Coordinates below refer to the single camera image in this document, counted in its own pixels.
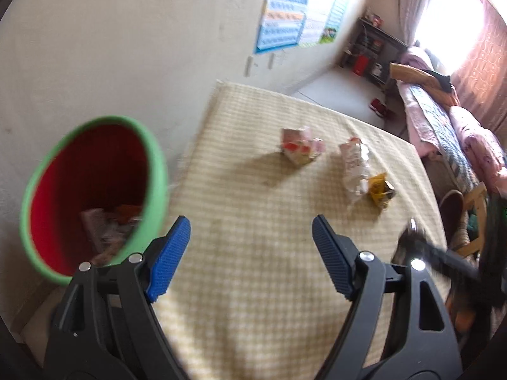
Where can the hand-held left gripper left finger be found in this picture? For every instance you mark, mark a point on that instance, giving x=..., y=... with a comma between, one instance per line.
x=170, y=261

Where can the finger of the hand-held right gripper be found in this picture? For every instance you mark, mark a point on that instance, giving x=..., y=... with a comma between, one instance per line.
x=435, y=253

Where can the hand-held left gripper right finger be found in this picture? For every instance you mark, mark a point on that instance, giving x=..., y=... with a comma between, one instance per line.
x=332, y=261

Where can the pink snack packet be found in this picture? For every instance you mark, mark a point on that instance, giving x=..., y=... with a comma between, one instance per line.
x=99, y=229

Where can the green and red bin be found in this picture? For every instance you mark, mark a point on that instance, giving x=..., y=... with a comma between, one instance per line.
x=79, y=174

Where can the wooden chair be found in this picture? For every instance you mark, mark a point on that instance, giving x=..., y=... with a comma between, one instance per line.
x=475, y=221

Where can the yellow wrapper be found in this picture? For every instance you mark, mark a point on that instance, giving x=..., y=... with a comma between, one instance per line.
x=378, y=188

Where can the clear plastic wrapper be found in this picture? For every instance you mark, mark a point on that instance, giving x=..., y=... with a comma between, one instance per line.
x=354, y=166

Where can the crumpled pink wrapper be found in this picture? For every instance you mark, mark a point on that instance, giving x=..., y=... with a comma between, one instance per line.
x=301, y=146

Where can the pink quilt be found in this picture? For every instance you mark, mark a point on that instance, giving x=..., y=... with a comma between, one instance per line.
x=475, y=134

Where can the plaid blanket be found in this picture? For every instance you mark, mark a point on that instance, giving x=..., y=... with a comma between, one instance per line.
x=443, y=126

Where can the pink bed sheet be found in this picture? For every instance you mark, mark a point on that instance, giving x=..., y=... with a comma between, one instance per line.
x=420, y=126

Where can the red shoe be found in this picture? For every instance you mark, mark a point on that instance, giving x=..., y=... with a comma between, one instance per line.
x=375, y=105
x=382, y=111

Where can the dark clothing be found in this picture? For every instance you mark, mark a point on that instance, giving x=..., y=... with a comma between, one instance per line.
x=439, y=81

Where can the beige pillow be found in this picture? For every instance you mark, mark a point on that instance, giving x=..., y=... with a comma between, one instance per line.
x=412, y=72

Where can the red box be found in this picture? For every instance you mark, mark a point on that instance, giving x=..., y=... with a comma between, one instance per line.
x=360, y=65

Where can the orange patterned curtain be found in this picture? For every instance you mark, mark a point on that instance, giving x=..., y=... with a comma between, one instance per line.
x=487, y=55

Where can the dark shelf unit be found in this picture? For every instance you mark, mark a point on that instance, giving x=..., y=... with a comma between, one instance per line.
x=376, y=43

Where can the bright window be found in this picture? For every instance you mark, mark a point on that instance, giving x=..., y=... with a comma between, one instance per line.
x=447, y=8

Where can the white sheer curtain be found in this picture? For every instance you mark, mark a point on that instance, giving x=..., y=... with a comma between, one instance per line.
x=416, y=0

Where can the green-bordered wall poster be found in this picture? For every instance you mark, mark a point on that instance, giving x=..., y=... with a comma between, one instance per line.
x=330, y=33

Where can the white chart wall poster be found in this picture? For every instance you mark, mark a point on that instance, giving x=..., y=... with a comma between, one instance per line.
x=313, y=31

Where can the blue-bordered wall poster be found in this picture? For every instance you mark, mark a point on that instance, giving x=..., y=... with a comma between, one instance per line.
x=277, y=27

